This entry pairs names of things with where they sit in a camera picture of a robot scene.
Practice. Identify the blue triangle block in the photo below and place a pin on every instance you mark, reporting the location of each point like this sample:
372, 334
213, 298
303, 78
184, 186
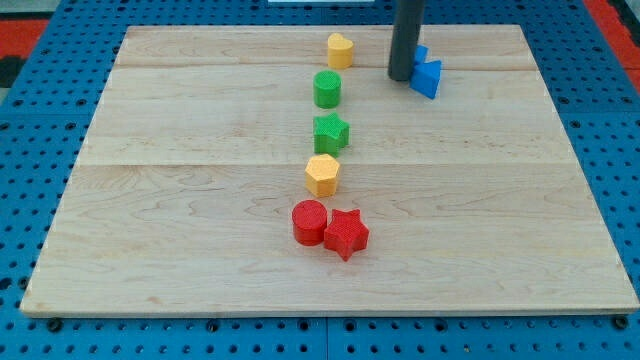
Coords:
426, 77

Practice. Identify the yellow hexagon block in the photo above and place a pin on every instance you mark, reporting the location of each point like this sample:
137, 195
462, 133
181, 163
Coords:
321, 175

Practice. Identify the red cylinder block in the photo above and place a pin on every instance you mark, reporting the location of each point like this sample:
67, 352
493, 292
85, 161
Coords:
309, 218

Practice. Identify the green star block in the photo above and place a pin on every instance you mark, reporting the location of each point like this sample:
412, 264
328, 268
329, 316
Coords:
330, 134

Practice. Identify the red star block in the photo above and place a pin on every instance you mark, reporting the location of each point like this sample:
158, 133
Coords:
346, 233

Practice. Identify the green cylinder block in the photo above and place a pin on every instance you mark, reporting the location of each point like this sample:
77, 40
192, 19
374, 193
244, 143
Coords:
327, 89

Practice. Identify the yellow heart block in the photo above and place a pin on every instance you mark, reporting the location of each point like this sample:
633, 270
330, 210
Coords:
340, 51

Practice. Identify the wooden board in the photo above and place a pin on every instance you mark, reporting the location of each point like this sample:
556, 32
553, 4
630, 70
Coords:
179, 204

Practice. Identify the blue cube block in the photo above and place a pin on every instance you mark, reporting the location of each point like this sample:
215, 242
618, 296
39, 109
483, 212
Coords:
420, 55

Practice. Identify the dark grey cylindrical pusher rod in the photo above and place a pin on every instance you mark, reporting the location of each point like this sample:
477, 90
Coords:
408, 20

